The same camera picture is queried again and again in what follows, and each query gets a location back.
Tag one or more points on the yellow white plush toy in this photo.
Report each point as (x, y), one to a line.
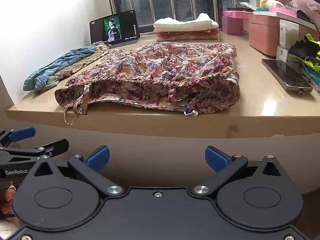
(267, 4)

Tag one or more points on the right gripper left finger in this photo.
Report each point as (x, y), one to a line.
(87, 168)

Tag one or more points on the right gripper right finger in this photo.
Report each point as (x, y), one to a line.
(226, 168)

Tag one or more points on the beige crochet garment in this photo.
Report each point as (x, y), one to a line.
(102, 50)

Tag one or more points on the white flat board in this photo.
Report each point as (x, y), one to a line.
(286, 17)

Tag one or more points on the blue knitted garment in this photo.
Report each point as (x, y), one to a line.
(38, 79)

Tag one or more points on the magenta pink box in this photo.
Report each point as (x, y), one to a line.
(232, 21)

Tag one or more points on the folded white cloth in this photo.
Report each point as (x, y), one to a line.
(203, 22)

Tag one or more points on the neon yellow black garment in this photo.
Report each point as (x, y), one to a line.
(307, 51)

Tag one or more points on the pink bag in plastic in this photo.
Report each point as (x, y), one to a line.
(309, 7)

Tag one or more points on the large salmon pink box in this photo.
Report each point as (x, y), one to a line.
(264, 32)

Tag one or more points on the tablet showing video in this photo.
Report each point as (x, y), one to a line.
(116, 30)

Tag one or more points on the pink plastic tray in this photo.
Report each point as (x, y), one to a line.
(283, 11)

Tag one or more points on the floral patterned dress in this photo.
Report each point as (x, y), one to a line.
(170, 76)

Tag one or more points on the folded pink floral cloth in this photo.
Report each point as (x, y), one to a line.
(189, 35)

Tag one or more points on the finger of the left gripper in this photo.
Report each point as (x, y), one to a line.
(16, 135)
(51, 149)

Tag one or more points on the person's left hand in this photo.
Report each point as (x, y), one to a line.
(6, 202)

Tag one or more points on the black smartphone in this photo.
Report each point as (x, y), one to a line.
(289, 79)

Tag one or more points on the white small carton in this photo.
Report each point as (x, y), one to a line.
(288, 35)

